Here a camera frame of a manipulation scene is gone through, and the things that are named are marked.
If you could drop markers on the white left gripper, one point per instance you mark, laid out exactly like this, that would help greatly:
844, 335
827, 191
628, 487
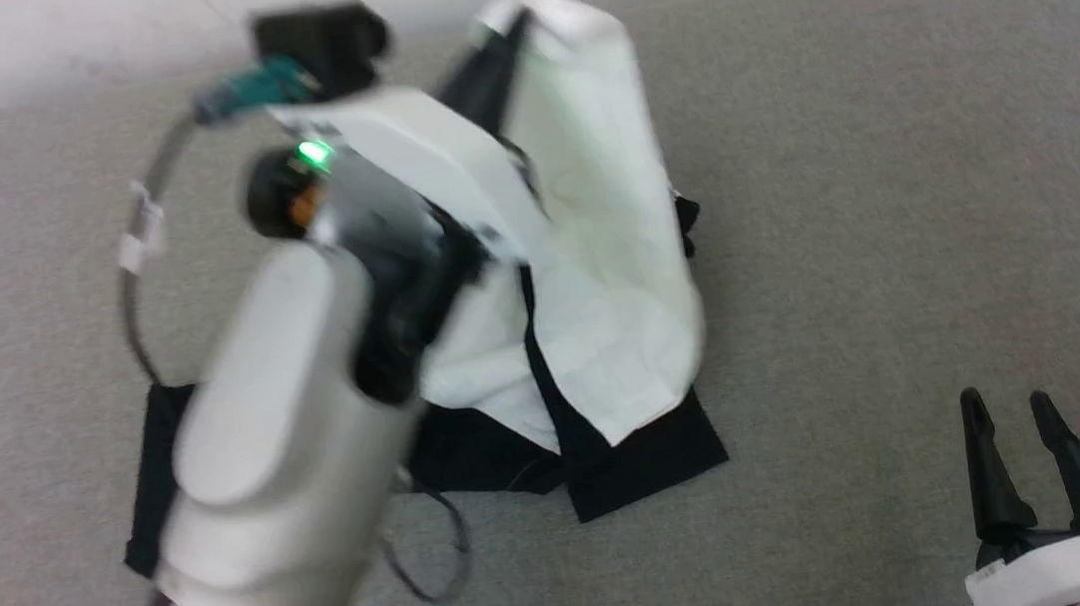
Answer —
445, 162

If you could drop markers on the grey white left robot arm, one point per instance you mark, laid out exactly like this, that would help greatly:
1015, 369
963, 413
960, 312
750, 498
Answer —
268, 392

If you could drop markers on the grey fabric sofa cushion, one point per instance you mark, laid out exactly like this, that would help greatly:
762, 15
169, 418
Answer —
891, 206

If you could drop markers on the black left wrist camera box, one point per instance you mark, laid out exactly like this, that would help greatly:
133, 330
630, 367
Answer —
322, 45

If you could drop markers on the black and white t-shirt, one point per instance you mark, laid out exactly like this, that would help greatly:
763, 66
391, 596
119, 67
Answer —
606, 266

